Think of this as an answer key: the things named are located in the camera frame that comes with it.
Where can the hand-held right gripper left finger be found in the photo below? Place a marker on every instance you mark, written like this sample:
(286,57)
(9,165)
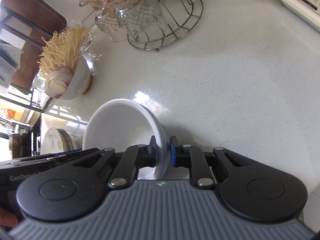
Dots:
(153,152)

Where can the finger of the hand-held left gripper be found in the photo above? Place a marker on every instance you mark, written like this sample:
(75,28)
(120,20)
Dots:
(62,156)

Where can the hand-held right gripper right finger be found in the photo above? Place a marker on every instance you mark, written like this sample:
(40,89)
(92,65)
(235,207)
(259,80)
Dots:
(174,152)

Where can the deep leaf-pattern plate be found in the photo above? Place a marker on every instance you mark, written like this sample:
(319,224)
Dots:
(51,140)

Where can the white ceramic bowl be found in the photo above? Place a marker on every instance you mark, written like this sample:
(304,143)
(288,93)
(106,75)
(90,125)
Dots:
(112,125)

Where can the person's left hand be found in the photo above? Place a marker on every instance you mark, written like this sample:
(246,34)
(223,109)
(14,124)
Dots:
(7,217)

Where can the sliced onion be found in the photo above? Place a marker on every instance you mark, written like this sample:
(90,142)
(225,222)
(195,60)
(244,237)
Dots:
(58,80)

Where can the ceramic bowl with brown rim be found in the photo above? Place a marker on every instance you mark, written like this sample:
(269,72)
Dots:
(77,80)

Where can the black dish rack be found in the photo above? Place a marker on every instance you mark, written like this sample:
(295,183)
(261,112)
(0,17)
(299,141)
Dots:
(20,26)

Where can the cluster of cut glass cups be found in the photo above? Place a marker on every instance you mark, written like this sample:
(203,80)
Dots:
(140,12)

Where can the dark wooden cutting board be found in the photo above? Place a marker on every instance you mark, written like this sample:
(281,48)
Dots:
(37,12)

